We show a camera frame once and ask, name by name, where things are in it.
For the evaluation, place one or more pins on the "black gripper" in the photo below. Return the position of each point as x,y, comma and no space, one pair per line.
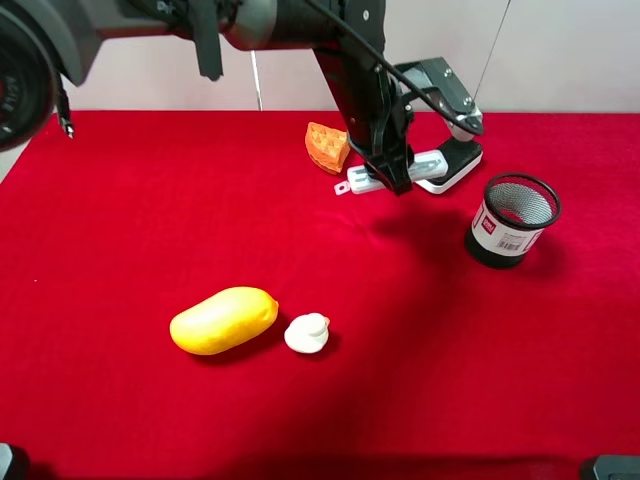
377,119

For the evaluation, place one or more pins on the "grey plastic utensil case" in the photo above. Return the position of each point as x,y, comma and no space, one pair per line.
427,165

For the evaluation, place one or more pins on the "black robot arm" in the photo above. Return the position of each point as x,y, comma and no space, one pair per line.
45,43

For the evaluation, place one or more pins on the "orange waffle piece toy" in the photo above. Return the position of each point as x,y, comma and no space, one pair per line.
328,148

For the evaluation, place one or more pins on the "black white board eraser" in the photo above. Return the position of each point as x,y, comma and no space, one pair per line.
461,157

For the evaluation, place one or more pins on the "black mesh pen holder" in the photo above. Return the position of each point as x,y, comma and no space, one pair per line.
516,208

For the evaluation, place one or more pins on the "small white duck toy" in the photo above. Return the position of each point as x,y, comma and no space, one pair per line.
307,334

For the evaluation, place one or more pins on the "red table cloth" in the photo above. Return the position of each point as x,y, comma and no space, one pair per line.
436,367

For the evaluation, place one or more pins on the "yellow mango toy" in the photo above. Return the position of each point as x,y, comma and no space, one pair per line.
224,321

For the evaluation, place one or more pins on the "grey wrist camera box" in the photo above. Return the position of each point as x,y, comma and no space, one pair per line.
444,93

